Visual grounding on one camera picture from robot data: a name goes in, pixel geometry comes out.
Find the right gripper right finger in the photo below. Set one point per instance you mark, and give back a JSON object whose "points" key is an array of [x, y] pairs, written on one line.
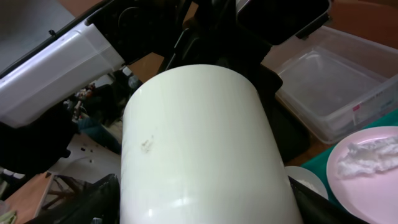
{"points": [[316, 209]]}

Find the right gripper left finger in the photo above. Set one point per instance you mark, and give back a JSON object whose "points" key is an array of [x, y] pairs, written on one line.
{"points": [[100, 200]]}

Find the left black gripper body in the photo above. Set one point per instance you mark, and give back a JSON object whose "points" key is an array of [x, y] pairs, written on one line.
{"points": [[213, 36]]}

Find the grey bowl of rice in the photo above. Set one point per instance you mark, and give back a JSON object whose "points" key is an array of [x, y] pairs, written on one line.
{"points": [[308, 179]]}

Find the white tissue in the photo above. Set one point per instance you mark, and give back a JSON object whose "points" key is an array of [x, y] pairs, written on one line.
{"points": [[368, 158]]}

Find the white cup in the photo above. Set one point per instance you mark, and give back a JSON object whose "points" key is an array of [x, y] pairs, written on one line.
{"points": [[198, 148]]}

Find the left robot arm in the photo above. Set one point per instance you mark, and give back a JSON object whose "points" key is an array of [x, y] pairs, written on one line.
{"points": [[36, 128]]}

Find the teal plastic tray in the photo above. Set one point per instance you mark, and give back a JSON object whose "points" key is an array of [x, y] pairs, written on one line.
{"points": [[317, 165]]}

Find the white round plate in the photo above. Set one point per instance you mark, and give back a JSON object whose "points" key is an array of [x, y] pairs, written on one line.
{"points": [[370, 198]]}

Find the black tray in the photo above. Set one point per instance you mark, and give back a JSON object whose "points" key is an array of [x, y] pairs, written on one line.
{"points": [[290, 135]]}

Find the clear plastic bin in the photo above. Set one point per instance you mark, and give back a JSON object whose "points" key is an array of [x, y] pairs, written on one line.
{"points": [[335, 83]]}

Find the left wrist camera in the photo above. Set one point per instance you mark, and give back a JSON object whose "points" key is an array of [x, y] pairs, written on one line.
{"points": [[275, 21]]}

